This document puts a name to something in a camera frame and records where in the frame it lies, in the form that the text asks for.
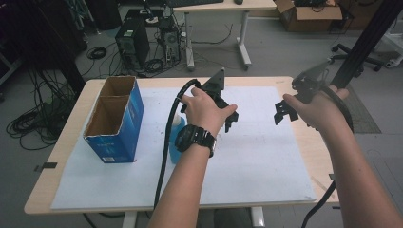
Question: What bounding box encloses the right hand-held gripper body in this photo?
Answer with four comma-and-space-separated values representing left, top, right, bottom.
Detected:
291, 61, 331, 105

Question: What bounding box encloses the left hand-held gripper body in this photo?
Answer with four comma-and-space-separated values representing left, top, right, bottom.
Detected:
201, 67, 231, 109

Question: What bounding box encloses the blue bottle with white cap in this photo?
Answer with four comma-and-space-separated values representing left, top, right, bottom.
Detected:
168, 113, 188, 165

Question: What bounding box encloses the blue cardboard box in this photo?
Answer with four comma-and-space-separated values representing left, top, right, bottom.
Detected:
83, 75, 145, 164

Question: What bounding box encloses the person's left hand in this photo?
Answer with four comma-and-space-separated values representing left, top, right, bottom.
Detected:
180, 86, 239, 136

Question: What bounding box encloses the person's right hand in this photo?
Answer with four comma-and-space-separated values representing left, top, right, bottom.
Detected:
282, 85, 350, 133

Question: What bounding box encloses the black wrist watch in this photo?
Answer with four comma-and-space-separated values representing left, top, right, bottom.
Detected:
174, 123, 219, 159

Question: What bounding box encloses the large white table mat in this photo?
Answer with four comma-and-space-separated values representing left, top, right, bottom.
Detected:
50, 85, 317, 211

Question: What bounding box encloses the black office chair base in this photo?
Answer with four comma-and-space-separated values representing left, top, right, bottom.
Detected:
329, 42, 386, 73

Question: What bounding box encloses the grey floor mat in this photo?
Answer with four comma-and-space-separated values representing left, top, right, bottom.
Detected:
343, 84, 383, 135

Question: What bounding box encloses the open-sided computer tower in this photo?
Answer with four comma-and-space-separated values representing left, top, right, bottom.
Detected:
159, 17, 182, 67

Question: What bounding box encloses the brown cardboard box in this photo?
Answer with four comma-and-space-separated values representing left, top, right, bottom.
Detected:
274, 0, 344, 32

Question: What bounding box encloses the white-legged desk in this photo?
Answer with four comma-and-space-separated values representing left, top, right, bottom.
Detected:
172, 0, 278, 71

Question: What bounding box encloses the black keyboard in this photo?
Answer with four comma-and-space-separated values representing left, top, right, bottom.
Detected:
167, 0, 224, 9

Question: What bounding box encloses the black computer tower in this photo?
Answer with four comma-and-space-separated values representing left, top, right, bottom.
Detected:
114, 17, 151, 71

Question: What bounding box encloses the white table leg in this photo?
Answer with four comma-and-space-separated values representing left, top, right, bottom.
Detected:
122, 211, 138, 228
250, 206, 266, 228

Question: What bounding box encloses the black tape strip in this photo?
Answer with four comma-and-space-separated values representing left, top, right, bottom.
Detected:
33, 161, 59, 173

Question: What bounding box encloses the thick black sleeved cable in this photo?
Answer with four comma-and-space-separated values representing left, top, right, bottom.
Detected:
300, 85, 355, 228
153, 78, 202, 210

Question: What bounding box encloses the thin black floor cable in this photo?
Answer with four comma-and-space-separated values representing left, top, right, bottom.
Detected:
191, 23, 234, 46

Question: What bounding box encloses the coiled black cable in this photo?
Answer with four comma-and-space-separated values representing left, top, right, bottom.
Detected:
144, 58, 165, 74
86, 47, 107, 61

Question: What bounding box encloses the black aluminium post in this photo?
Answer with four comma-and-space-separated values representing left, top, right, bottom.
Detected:
329, 0, 403, 90

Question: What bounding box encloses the tangle of black floor cables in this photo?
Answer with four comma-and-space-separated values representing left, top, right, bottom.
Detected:
6, 67, 78, 152

